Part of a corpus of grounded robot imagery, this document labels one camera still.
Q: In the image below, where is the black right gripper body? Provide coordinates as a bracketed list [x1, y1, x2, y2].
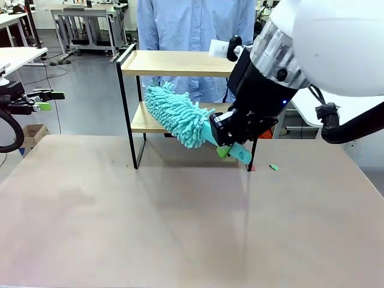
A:
[226, 47, 298, 121]

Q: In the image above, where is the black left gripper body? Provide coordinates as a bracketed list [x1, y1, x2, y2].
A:
[0, 80, 32, 117]

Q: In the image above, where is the teal microfibre duster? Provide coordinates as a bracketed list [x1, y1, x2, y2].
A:
[143, 81, 252, 166]

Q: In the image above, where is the cardboard box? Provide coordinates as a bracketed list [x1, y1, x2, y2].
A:
[16, 124, 51, 157]

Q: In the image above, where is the white side table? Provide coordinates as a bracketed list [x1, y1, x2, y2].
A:
[0, 47, 49, 79]

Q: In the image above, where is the white desk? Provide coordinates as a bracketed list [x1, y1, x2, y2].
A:
[281, 86, 328, 140]

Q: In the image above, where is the white background table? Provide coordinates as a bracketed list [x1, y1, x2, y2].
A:
[0, 11, 37, 46]

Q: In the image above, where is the grey metal workbench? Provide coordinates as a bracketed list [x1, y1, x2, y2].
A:
[50, 5, 128, 59]

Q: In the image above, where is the person in blue shirt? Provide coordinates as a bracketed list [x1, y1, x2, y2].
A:
[137, 0, 256, 104]

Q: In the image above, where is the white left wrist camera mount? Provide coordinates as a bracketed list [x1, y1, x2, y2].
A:
[0, 62, 12, 88]

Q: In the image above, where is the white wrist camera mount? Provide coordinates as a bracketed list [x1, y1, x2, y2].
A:
[0, 62, 12, 88]
[208, 35, 253, 61]

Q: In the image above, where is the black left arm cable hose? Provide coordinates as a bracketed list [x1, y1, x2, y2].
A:
[0, 106, 25, 154]

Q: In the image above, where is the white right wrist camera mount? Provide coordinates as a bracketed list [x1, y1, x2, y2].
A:
[208, 35, 253, 61]

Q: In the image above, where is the two-tier wooden shelf black frame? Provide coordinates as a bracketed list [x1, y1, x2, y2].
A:
[115, 43, 259, 173]

